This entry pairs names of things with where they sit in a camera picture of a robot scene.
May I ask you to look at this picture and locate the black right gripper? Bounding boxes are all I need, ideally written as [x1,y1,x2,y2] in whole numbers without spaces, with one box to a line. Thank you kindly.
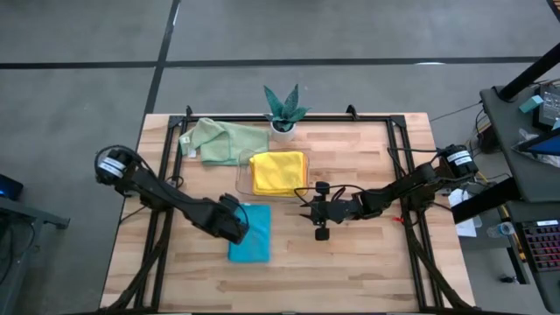
[298,180,364,242]

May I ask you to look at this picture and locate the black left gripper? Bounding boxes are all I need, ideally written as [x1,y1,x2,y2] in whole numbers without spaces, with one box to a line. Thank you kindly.
[203,192,251,246]

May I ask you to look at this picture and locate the teal microfiber towel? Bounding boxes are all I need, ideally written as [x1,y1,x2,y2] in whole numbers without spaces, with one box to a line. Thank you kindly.
[227,203,273,264]

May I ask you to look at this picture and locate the yellow microfiber towel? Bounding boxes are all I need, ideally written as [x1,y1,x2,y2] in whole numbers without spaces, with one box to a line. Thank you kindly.
[248,150,309,198]

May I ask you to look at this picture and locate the light green microfiber towel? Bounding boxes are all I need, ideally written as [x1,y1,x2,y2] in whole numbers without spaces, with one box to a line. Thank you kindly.
[178,116,271,167]

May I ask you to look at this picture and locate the clear plastic bin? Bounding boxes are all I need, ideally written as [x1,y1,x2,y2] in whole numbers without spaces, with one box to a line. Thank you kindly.
[234,147,311,198]

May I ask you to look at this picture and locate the white plant pot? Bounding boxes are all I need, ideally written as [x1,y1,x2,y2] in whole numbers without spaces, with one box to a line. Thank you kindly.
[269,120,298,144]

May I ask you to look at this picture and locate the green potted plant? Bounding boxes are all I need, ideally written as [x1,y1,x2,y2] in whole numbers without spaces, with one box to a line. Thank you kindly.
[262,83,312,132]

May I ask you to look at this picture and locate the white paper sheets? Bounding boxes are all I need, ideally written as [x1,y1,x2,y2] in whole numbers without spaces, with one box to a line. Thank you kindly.
[447,187,483,239]

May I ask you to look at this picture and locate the black table beam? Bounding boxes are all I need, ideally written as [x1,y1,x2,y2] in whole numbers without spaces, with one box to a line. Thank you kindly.
[450,177,522,225]

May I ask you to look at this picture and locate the clear water bottle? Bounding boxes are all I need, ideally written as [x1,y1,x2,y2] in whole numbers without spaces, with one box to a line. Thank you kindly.
[486,220,518,240]

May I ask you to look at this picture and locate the grey metal table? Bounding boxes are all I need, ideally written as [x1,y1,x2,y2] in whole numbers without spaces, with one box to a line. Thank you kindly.
[0,195,72,315]

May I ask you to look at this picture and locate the grey side table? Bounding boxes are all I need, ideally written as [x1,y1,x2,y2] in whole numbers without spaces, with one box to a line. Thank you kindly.
[479,85,560,203]

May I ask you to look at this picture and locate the black device with blue light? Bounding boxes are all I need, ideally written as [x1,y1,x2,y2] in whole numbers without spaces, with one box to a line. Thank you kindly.
[0,173,25,202]

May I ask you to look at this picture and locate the grey desk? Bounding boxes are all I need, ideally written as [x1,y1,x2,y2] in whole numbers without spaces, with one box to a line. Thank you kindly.
[502,199,560,315]

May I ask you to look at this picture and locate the backlit black keyboard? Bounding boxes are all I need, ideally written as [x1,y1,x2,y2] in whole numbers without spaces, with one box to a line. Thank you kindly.
[519,219,560,273]

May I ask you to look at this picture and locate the small teal box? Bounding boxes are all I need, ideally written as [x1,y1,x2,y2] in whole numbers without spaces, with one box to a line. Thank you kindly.
[519,94,545,115]

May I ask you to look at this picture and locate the black flat device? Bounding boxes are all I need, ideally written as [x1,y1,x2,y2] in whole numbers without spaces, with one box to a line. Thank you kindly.
[531,82,560,131]

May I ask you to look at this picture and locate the black stand pole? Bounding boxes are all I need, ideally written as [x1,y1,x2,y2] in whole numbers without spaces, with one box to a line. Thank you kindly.
[498,42,560,102]

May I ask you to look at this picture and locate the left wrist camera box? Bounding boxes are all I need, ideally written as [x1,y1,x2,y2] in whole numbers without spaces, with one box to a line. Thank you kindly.
[213,206,236,229]

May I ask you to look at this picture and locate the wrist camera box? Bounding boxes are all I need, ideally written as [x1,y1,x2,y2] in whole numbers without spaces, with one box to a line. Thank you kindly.
[213,206,236,229]
[324,197,351,222]

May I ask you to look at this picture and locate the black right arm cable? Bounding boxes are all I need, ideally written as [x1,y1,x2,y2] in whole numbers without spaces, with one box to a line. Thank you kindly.
[292,183,368,209]

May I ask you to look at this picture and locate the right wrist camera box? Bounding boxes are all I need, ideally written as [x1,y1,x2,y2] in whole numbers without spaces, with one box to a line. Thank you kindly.
[324,197,351,222]

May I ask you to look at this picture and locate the black table frame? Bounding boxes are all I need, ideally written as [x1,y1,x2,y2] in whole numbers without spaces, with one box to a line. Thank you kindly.
[98,104,478,315]

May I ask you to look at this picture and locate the coloured cable bundle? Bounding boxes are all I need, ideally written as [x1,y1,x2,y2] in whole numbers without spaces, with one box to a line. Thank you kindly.
[472,102,502,154]

